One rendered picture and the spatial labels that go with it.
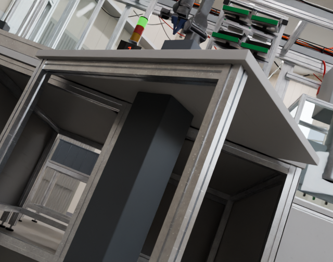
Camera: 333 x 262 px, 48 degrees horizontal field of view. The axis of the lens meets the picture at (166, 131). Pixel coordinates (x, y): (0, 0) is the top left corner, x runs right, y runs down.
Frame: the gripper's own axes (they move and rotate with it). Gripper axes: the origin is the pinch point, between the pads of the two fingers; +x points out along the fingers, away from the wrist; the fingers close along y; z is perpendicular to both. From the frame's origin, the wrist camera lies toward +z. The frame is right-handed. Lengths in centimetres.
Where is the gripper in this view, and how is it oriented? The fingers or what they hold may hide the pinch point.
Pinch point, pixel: (176, 28)
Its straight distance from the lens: 173.7
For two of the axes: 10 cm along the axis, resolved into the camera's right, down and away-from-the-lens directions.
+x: -3.7, 9.0, -2.5
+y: -9.3, -3.6, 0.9
